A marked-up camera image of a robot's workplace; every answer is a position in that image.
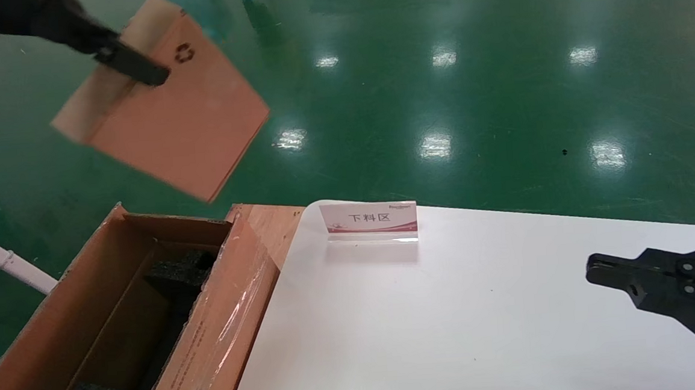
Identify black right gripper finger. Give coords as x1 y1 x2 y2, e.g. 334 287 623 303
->
584 243 695 380

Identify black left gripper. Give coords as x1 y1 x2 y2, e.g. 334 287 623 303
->
0 0 171 96

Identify small cardboard box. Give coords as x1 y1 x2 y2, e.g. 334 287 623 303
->
43 0 276 212

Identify large open cardboard box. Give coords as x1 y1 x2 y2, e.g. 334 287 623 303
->
0 193 288 390

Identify white stand tube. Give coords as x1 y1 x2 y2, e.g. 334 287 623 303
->
0 220 58 298

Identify clear acrylic sign with label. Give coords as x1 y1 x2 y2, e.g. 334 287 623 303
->
319 199 419 249

